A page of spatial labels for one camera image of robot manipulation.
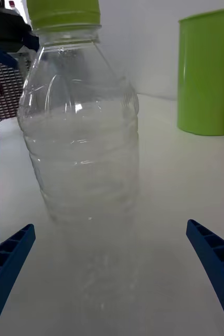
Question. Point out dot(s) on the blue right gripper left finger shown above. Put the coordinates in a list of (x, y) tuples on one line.
[(4, 265)]

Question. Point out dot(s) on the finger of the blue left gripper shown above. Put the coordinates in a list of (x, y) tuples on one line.
[(33, 42), (1, 53)]

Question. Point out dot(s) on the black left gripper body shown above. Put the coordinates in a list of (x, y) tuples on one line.
[(4, 26)]

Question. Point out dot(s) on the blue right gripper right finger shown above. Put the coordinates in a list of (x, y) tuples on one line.
[(219, 262)]

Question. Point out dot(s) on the clear bottle with green cap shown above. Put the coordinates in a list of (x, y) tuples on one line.
[(80, 147)]

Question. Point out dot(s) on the white grid rack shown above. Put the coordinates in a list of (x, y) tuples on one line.
[(4, 92)]

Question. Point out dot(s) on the green plastic bin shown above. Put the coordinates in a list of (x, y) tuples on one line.
[(208, 78)]

